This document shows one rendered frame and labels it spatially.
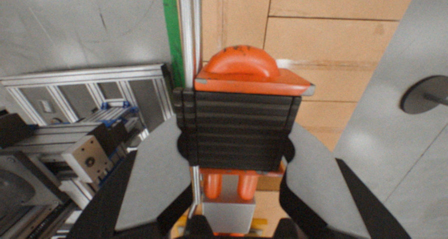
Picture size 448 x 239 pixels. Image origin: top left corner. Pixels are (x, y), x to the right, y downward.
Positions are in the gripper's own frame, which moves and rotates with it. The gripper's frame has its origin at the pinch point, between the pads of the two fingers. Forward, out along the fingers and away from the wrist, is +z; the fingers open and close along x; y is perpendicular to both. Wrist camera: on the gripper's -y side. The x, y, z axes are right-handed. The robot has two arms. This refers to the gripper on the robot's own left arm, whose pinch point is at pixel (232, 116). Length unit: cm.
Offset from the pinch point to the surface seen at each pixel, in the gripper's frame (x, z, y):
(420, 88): 181, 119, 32
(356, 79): 70, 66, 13
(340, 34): 53, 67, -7
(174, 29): -42, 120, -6
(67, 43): -131, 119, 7
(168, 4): -44, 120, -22
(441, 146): 259, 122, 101
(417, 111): 195, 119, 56
